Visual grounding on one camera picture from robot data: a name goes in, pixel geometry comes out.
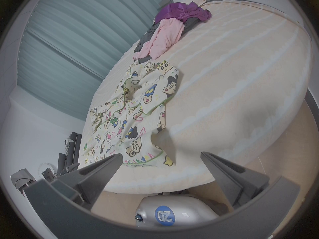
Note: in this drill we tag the purple garment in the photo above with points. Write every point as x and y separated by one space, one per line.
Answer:
184 11

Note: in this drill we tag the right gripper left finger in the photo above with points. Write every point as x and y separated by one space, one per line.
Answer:
99 175

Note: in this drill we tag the white printed pyjama top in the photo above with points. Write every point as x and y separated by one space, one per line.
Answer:
139 123

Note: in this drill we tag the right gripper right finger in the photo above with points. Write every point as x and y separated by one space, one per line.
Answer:
229 180

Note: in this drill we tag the grey bedside table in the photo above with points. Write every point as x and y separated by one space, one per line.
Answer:
164 4

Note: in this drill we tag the pink garment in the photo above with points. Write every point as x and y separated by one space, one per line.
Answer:
164 36

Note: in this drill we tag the dark grey garment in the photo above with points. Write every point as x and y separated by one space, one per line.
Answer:
145 37

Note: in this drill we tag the bed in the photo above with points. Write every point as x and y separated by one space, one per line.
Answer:
236 71

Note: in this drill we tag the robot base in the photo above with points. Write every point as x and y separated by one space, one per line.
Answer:
189 210

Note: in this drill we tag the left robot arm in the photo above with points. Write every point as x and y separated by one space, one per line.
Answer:
22 180

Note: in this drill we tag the blue-green curtain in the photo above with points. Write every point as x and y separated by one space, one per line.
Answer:
74 46

